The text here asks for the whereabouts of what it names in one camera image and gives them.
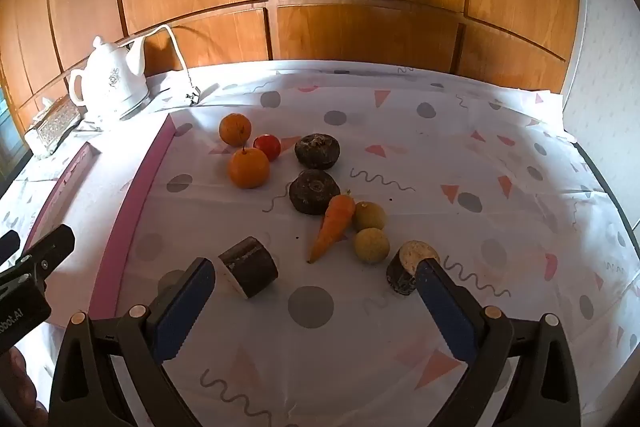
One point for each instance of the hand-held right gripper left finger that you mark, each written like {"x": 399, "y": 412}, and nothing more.
{"x": 184, "y": 307}

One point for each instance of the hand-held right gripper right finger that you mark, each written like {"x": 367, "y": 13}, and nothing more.
{"x": 445, "y": 309}

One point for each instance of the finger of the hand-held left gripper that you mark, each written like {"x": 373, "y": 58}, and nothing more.
{"x": 9, "y": 247}
{"x": 50, "y": 249}

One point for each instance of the dark sugarcane piece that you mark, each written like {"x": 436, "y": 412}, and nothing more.
{"x": 402, "y": 269}
{"x": 250, "y": 264}

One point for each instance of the pink-edged white tray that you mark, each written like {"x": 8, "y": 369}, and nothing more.
{"x": 150, "y": 172}

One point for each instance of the large orange with stem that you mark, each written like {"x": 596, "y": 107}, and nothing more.
{"x": 249, "y": 168}

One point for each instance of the dark brown round fruit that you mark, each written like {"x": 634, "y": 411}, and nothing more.
{"x": 314, "y": 192}
{"x": 317, "y": 152}

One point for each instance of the person's left hand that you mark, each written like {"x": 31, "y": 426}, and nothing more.
{"x": 15, "y": 377}

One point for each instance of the yellow-green round fruit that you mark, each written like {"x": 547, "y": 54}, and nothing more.
{"x": 372, "y": 245}
{"x": 371, "y": 217}

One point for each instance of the white patterned tablecloth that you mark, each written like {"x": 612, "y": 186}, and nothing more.
{"x": 425, "y": 207}

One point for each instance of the clear patterned tissue box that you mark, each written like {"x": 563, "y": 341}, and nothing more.
{"x": 50, "y": 127}

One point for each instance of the orange carrot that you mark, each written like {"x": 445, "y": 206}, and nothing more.
{"x": 332, "y": 222}

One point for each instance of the white ceramic electric kettle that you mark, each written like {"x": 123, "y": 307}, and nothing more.
{"x": 110, "y": 82}

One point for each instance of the red tomato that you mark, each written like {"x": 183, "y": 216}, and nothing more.
{"x": 266, "y": 147}

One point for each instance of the small orange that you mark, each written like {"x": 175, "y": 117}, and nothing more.
{"x": 235, "y": 129}

